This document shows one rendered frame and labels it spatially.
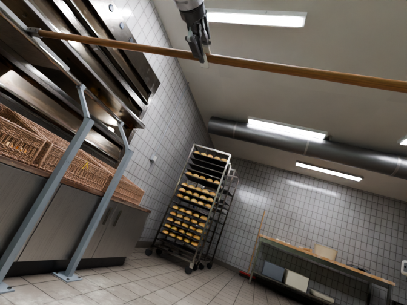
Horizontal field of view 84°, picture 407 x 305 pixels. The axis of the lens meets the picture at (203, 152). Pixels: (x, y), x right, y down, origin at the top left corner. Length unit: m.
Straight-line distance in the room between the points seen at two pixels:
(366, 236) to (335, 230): 0.58
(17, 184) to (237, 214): 4.82
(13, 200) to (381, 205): 6.10
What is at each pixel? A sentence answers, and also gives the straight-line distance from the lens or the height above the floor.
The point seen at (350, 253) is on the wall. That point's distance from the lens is 5.89.
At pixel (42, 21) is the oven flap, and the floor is 1.39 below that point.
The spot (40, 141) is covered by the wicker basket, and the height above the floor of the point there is 0.71.
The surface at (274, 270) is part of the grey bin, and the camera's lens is 4.91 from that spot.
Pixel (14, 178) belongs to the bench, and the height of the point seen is 0.50.
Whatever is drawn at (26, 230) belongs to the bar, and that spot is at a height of 0.28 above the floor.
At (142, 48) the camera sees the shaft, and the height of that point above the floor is 1.16.
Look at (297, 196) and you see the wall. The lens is 5.80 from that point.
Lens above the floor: 0.60
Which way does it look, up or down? 18 degrees up
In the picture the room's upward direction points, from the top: 21 degrees clockwise
